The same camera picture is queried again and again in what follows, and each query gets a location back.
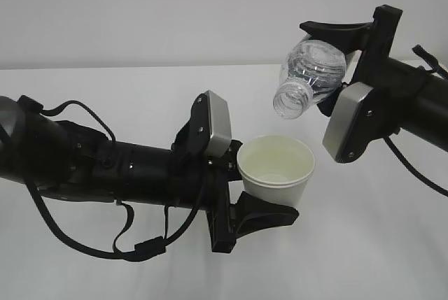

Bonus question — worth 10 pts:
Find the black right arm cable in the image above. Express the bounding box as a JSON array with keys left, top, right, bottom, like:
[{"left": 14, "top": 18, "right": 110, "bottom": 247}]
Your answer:
[{"left": 383, "top": 45, "right": 448, "bottom": 196}]

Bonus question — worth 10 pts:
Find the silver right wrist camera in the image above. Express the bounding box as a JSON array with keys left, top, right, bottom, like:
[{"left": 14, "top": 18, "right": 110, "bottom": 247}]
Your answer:
[{"left": 323, "top": 82, "right": 389, "bottom": 164}]

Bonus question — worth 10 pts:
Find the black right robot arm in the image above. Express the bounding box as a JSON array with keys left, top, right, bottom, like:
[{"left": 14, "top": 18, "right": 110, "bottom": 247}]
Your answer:
[{"left": 300, "top": 5, "right": 447, "bottom": 163}]

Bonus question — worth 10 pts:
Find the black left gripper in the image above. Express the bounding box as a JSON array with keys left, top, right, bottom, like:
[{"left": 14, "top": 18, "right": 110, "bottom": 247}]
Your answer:
[{"left": 206, "top": 140, "right": 300, "bottom": 253}]

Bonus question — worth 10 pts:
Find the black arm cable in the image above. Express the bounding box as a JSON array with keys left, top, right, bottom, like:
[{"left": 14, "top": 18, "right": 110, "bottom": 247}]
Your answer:
[
  {"left": 383, "top": 45, "right": 448, "bottom": 196},
  {"left": 20, "top": 99, "right": 211, "bottom": 263}
]

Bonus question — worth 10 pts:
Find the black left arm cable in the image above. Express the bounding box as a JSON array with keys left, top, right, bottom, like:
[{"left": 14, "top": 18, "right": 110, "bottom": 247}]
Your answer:
[{"left": 20, "top": 99, "right": 211, "bottom": 263}]

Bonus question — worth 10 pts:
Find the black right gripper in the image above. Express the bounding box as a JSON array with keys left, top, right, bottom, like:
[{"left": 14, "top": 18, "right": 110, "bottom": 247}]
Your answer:
[{"left": 300, "top": 4, "right": 402, "bottom": 117}]

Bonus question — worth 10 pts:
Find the clear water bottle green label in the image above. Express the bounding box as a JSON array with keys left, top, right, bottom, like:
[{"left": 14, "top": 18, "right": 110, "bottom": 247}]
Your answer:
[{"left": 273, "top": 35, "right": 353, "bottom": 120}]

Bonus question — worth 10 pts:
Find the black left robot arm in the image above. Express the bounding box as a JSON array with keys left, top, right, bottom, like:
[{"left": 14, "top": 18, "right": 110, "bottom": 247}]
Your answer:
[{"left": 1, "top": 91, "right": 299, "bottom": 262}]

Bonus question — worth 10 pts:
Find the white paper cup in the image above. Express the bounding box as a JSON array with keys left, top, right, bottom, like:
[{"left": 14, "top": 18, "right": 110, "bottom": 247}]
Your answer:
[{"left": 237, "top": 135, "right": 316, "bottom": 208}]

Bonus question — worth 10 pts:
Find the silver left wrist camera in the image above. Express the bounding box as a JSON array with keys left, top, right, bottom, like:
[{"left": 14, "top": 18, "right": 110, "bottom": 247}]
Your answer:
[{"left": 173, "top": 90, "right": 232, "bottom": 158}]

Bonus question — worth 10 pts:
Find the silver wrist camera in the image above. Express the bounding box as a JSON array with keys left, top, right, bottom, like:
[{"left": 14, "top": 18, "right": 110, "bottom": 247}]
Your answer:
[
  {"left": 323, "top": 82, "right": 389, "bottom": 164},
  {"left": 173, "top": 90, "right": 232, "bottom": 158}
]

